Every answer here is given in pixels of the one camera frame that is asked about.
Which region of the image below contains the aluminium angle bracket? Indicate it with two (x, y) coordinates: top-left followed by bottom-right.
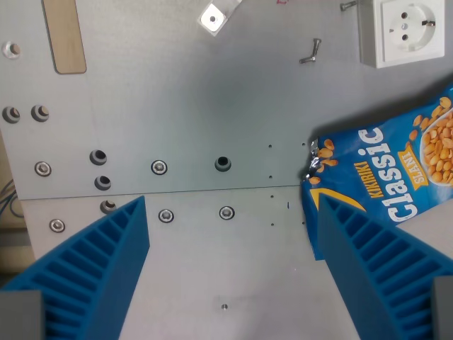
(197, 0), (242, 38)

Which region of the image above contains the white wall power socket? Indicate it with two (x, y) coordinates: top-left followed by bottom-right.
(356, 0), (446, 69)

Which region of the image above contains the wooden slot insert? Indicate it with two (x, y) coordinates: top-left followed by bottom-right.
(41, 0), (88, 75)

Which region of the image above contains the thin blue cable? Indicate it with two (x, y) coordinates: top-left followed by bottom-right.
(0, 178), (23, 217)

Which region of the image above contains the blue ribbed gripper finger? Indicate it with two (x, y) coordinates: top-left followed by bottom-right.
(317, 195), (453, 340)
(0, 195), (151, 340)

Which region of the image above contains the blue peanut snack bag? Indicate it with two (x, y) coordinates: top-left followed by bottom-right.
(299, 83), (453, 261)

